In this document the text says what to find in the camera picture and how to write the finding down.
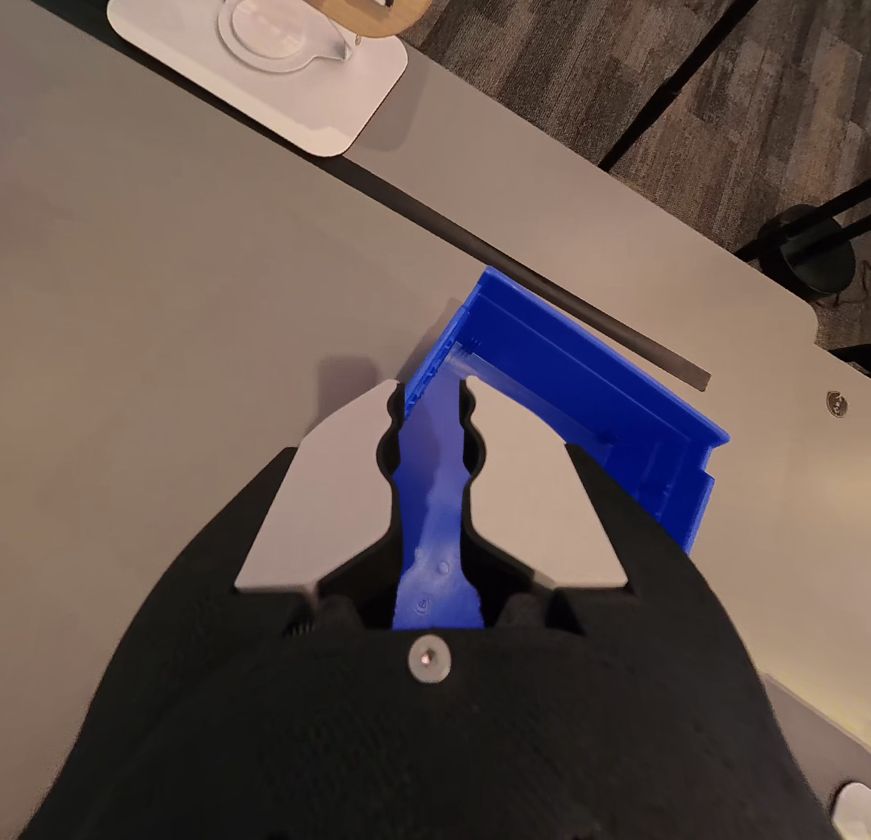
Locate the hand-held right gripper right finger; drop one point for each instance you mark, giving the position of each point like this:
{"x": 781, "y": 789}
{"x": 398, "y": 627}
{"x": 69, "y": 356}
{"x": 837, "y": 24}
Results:
{"x": 537, "y": 499}

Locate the blue plastic parts bin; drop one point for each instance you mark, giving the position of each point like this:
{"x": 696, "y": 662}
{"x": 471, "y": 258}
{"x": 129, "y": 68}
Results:
{"x": 578, "y": 391}

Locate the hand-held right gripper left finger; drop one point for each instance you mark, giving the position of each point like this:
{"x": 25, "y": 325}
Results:
{"x": 326, "y": 499}

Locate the instruction sheet on stand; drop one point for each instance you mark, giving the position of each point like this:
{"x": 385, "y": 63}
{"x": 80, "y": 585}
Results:
{"x": 306, "y": 84}

